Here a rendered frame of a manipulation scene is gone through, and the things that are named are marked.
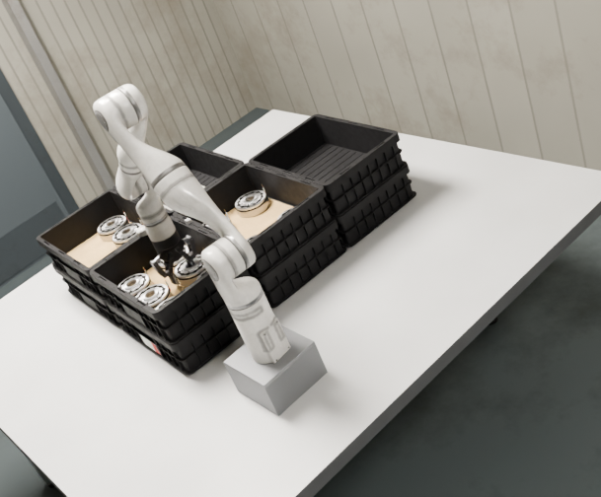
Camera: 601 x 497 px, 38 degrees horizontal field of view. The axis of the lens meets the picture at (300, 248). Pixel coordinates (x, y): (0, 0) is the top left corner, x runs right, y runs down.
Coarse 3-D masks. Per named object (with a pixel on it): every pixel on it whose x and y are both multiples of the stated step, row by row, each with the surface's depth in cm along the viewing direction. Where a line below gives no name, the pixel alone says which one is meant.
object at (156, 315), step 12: (192, 228) 249; (216, 240) 239; (120, 252) 252; (96, 276) 245; (204, 276) 225; (108, 288) 241; (120, 288) 235; (192, 288) 224; (132, 300) 228; (180, 300) 222; (144, 312) 225; (156, 312) 219; (168, 312) 221
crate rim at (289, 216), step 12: (240, 168) 270; (252, 168) 268; (264, 168) 264; (300, 180) 250; (324, 192) 243; (300, 204) 239; (312, 204) 241; (180, 216) 257; (288, 216) 237; (204, 228) 246; (276, 228) 235; (252, 240) 232; (264, 240) 234
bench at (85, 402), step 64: (256, 128) 348; (448, 192) 263; (512, 192) 251; (576, 192) 241; (384, 256) 247; (448, 256) 237; (512, 256) 227; (0, 320) 291; (64, 320) 277; (320, 320) 233; (384, 320) 224; (448, 320) 215; (0, 384) 260; (64, 384) 249; (128, 384) 239; (192, 384) 229; (320, 384) 212; (384, 384) 205; (64, 448) 225; (128, 448) 217; (192, 448) 209; (256, 448) 202; (320, 448) 195
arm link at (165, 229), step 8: (168, 216) 235; (160, 224) 233; (168, 224) 234; (136, 232) 240; (144, 232) 239; (152, 232) 233; (160, 232) 233; (168, 232) 234; (152, 240) 236; (160, 240) 235
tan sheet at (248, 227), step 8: (272, 200) 268; (272, 208) 264; (280, 208) 262; (288, 208) 260; (232, 216) 268; (256, 216) 263; (264, 216) 261; (272, 216) 260; (240, 224) 262; (248, 224) 261; (256, 224) 259; (264, 224) 257; (240, 232) 259; (248, 232) 257; (256, 232) 255
